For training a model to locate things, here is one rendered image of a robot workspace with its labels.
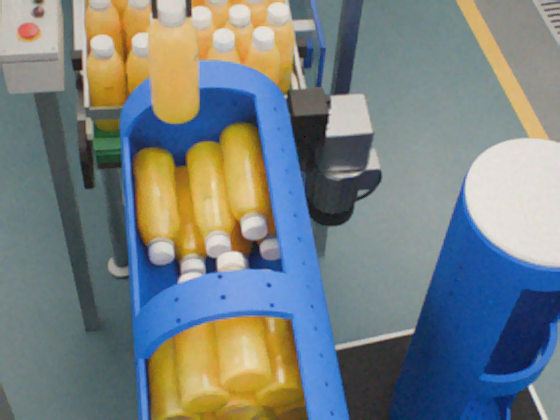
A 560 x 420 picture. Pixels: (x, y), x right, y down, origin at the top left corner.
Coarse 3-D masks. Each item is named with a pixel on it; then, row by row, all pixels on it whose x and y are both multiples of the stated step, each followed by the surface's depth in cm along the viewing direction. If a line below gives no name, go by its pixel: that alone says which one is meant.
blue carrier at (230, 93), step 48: (144, 96) 154; (240, 96) 161; (144, 144) 167; (192, 144) 169; (288, 144) 154; (288, 192) 146; (288, 240) 139; (144, 288) 152; (192, 288) 131; (240, 288) 130; (288, 288) 133; (144, 336) 133; (144, 384) 132; (336, 384) 131
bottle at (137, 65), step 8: (128, 56) 177; (136, 56) 176; (144, 56) 175; (128, 64) 177; (136, 64) 176; (144, 64) 176; (128, 72) 178; (136, 72) 177; (144, 72) 176; (128, 80) 180; (136, 80) 178; (144, 80) 177; (128, 88) 182
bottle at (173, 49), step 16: (160, 32) 132; (176, 32) 131; (192, 32) 133; (160, 48) 133; (176, 48) 132; (192, 48) 134; (160, 64) 135; (176, 64) 134; (192, 64) 136; (160, 80) 137; (176, 80) 137; (192, 80) 139; (160, 96) 140; (176, 96) 140; (192, 96) 141; (160, 112) 143; (176, 112) 142; (192, 112) 144
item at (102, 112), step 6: (90, 108) 180; (96, 108) 180; (102, 108) 180; (108, 108) 181; (114, 108) 181; (120, 108) 181; (90, 114) 181; (96, 114) 181; (102, 114) 181; (108, 114) 182; (114, 114) 182; (120, 114) 182; (96, 120) 182
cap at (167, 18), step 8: (160, 0) 130; (168, 0) 130; (176, 0) 131; (184, 0) 131; (160, 8) 129; (168, 8) 130; (176, 8) 130; (184, 8) 130; (160, 16) 130; (168, 16) 129; (176, 16) 130; (184, 16) 131
